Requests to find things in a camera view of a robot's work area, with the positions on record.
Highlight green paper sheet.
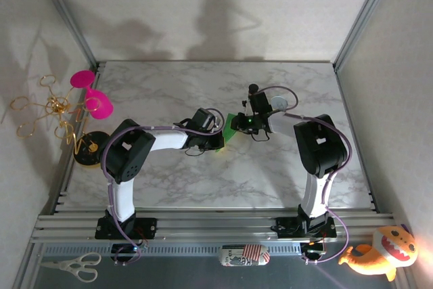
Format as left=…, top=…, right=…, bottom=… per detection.
left=214, top=112, right=240, bottom=152

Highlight striped patterned can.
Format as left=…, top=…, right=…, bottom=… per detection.
left=218, top=243, right=271, bottom=267

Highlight white scissors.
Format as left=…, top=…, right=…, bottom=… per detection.
left=39, top=252, right=102, bottom=284

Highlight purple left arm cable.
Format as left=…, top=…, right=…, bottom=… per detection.
left=100, top=108, right=226, bottom=267

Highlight aluminium frame post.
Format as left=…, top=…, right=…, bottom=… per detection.
left=32, top=0, right=99, bottom=68
left=332, top=0, right=397, bottom=72

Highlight perforated metal strip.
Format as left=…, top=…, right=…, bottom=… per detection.
left=40, top=243, right=302, bottom=258

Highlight orange fish plush toy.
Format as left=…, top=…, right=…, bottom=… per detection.
left=338, top=223, right=419, bottom=282

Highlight aluminium side rail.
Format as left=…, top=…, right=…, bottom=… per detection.
left=49, top=62, right=106, bottom=216

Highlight aluminium front rail frame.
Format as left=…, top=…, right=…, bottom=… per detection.
left=29, top=212, right=397, bottom=244

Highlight pink plastic wine glass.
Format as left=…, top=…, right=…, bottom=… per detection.
left=70, top=70, right=114, bottom=122

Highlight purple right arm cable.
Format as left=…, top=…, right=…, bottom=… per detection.
left=255, top=85, right=355, bottom=265

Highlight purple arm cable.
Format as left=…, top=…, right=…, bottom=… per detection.
left=100, top=108, right=226, bottom=267
left=255, top=85, right=355, bottom=265

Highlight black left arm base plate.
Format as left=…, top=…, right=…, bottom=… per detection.
left=94, top=217, right=158, bottom=240

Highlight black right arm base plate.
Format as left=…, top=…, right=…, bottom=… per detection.
left=274, top=215, right=338, bottom=239

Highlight gold wire stand black base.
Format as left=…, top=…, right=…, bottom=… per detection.
left=9, top=74, right=111, bottom=169

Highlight small black controller box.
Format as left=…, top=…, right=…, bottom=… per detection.
left=110, top=243, right=143, bottom=257
left=300, top=242, right=327, bottom=258

